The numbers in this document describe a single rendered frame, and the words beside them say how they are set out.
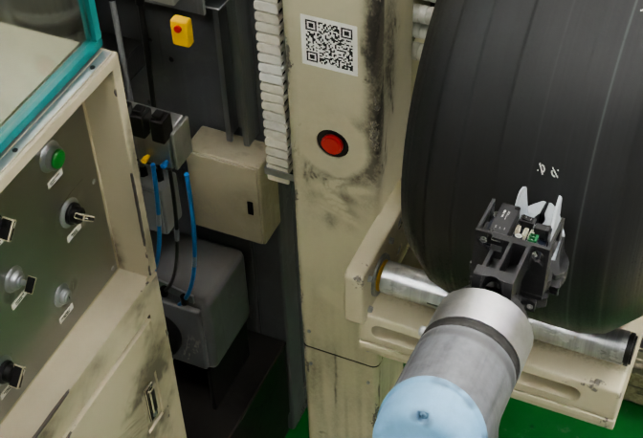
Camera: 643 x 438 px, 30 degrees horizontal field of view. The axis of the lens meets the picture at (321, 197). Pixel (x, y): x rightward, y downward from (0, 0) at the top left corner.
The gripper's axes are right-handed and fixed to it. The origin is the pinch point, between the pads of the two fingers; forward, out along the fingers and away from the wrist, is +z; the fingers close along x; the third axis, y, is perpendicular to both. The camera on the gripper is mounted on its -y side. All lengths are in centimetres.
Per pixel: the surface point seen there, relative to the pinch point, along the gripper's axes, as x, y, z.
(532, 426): 9, -114, 78
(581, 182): -2.9, 4.1, 1.8
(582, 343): -4.7, -30.3, 16.0
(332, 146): 32.4, -14.4, 21.2
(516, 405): 13, -114, 82
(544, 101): 2.5, 10.7, 4.3
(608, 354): -8.1, -30.6, 15.9
